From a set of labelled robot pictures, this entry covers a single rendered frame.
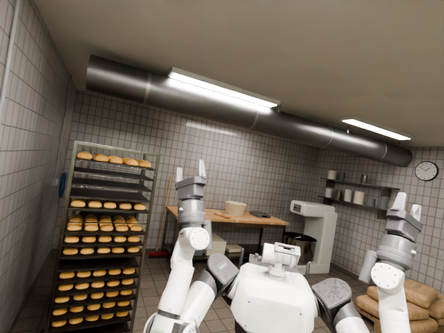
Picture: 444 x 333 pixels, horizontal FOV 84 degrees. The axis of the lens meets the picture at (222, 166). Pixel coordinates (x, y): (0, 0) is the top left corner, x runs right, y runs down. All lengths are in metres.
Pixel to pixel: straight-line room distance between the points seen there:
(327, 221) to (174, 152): 3.20
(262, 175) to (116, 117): 3.11
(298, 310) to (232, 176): 4.32
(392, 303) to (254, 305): 0.40
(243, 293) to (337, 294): 0.31
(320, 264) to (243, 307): 4.63
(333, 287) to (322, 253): 4.43
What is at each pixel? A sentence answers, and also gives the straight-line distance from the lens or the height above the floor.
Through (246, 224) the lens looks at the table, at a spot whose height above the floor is 0.83.
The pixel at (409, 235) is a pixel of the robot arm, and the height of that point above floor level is 1.64.
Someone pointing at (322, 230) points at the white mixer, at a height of 0.84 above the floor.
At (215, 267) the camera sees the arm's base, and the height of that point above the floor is 1.40.
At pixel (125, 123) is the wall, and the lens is 4.53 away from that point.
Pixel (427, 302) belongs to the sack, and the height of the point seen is 0.53.
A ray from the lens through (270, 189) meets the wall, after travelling 5.66.
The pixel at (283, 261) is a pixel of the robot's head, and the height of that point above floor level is 1.47.
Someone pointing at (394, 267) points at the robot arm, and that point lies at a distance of 0.89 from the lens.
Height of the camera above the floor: 1.76
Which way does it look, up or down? level
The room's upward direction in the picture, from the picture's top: 9 degrees clockwise
